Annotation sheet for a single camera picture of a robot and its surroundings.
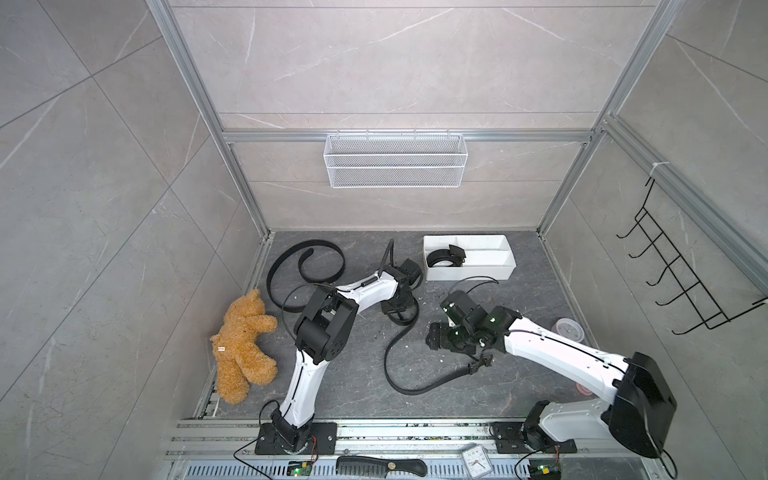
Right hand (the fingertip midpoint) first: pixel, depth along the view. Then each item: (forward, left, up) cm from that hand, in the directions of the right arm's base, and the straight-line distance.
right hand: (439, 343), depth 80 cm
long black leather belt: (+30, -8, +2) cm, 31 cm away
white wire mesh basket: (+57, +12, +21) cm, 62 cm away
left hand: (+17, +7, -8) cm, 20 cm away
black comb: (-27, +17, -9) cm, 33 cm away
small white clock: (-26, -7, -7) cm, 28 cm away
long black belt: (-3, -13, -8) cm, 16 cm away
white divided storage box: (+36, -22, -5) cm, 42 cm away
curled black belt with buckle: (+29, +45, -8) cm, 54 cm away
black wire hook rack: (+8, -55, +22) cm, 59 cm away
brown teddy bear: (-4, +53, +2) cm, 53 cm away
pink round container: (+7, -42, -8) cm, 44 cm away
